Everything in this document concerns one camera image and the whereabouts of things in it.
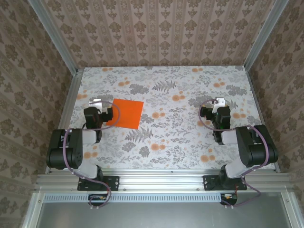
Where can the aluminium side rail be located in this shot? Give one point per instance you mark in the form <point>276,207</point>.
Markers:
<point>259,107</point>
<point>67,111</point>

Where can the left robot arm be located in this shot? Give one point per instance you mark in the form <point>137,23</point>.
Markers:
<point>76,152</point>

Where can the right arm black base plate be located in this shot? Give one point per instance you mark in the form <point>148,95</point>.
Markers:
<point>209,184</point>

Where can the floral patterned table cover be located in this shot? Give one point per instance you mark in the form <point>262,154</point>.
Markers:
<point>166,78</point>

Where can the aluminium cross rail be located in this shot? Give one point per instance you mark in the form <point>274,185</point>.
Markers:
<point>161,181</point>

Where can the orange paper sheet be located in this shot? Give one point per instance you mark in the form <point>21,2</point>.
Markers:
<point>128,114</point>

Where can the aluminium frame post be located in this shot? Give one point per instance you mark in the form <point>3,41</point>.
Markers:
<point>54,38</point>
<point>263,33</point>

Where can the black connector board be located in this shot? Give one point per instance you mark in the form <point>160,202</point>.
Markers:
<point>99,201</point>
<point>229,200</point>

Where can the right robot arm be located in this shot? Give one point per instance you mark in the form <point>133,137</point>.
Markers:
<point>256,152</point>

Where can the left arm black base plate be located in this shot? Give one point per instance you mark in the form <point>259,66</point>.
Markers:
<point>114,183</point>

